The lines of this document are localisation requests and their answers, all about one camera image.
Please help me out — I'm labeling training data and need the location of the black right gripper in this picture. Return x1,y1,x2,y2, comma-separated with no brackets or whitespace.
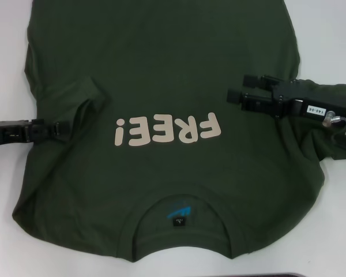
226,74,346,119

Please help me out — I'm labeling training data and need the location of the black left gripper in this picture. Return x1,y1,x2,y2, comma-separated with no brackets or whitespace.
0,118,70,148

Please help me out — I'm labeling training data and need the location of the dark grey robot base edge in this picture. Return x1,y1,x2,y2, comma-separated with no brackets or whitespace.
253,272,306,277

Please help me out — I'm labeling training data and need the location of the dark green printed t-shirt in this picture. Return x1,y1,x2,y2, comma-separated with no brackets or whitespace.
13,0,346,256

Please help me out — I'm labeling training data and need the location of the right arm cable with connector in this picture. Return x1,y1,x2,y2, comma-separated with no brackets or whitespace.
322,111,346,157

